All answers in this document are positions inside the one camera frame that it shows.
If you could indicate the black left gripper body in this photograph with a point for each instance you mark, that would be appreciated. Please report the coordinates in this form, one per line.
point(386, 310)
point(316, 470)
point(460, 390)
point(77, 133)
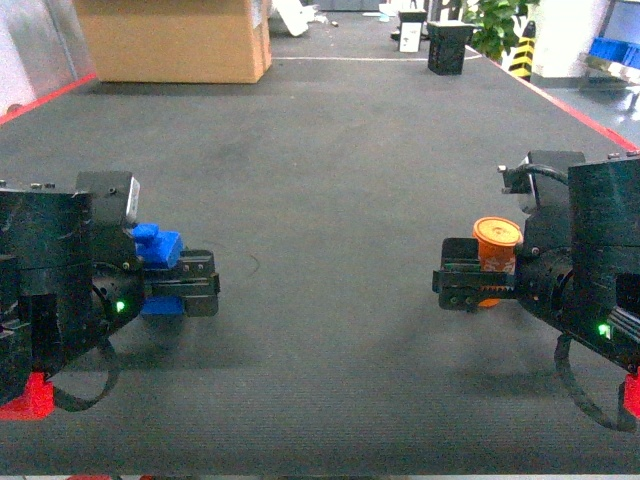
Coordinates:
point(117, 284)

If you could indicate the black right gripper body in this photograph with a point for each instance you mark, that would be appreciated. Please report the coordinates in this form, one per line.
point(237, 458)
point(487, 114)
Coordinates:
point(543, 261)

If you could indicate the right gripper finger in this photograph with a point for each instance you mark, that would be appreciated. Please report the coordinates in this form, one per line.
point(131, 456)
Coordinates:
point(460, 255)
point(466, 290)

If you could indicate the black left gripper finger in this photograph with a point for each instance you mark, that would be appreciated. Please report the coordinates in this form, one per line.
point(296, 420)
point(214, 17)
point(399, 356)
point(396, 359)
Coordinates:
point(192, 264)
point(191, 297)

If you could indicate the blue block part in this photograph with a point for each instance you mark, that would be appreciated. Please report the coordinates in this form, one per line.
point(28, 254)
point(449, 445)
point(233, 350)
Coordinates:
point(160, 252)

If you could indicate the orange cap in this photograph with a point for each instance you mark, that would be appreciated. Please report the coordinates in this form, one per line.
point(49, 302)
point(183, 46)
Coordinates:
point(497, 238)

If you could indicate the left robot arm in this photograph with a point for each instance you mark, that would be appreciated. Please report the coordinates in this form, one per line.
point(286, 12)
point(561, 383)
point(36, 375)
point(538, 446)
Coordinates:
point(76, 267)

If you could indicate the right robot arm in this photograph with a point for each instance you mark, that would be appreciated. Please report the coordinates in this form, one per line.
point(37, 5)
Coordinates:
point(575, 263)

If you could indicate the yellow black striped bollard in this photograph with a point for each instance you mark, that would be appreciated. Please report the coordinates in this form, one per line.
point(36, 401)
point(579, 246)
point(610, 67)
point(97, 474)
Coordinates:
point(522, 62)

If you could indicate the green potted plant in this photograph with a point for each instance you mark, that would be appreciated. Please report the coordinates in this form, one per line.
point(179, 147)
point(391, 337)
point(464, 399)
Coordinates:
point(494, 24)

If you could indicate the black crate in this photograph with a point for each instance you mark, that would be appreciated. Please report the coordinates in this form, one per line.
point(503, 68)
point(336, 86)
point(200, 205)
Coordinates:
point(448, 40)

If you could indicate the white sign stand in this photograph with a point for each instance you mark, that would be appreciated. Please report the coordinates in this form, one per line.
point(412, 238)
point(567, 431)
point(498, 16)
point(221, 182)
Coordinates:
point(411, 25)

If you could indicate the large cardboard box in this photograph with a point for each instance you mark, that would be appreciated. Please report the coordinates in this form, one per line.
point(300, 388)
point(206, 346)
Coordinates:
point(196, 41)

